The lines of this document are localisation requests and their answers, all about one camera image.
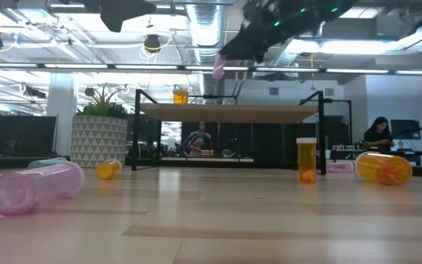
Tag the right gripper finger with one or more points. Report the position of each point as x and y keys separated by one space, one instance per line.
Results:
x=245 y=45

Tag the black standing desk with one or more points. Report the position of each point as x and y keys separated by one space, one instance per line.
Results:
x=412 y=153

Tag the wooden shelf black legs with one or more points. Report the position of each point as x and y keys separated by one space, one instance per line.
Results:
x=229 y=113

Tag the person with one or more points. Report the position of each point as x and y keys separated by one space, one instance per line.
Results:
x=198 y=141
x=378 y=135

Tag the green medicine bottle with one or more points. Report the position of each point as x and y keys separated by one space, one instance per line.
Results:
x=46 y=162

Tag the small orange medicine bottle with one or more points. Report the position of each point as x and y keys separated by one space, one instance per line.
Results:
x=107 y=169
x=306 y=161

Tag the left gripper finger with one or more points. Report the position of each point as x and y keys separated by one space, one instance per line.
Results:
x=123 y=11

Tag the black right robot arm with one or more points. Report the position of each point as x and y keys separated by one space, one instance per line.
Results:
x=343 y=4

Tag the large orange medicine bottle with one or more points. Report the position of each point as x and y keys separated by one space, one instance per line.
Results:
x=180 y=97
x=383 y=168

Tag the succulent in patterned pot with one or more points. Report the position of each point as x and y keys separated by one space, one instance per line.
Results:
x=97 y=141

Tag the pink medicine bottle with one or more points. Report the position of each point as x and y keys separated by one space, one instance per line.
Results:
x=339 y=167
x=218 y=67
x=35 y=188

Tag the silver ventilation duct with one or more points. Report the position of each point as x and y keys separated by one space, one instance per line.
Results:
x=205 y=29
x=288 y=56

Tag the black computer monitor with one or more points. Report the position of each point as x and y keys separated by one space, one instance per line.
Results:
x=405 y=129

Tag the long LED light bar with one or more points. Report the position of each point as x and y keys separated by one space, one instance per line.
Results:
x=86 y=66

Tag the black aluminium rig frame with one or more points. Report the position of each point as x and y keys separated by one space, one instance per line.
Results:
x=6 y=163

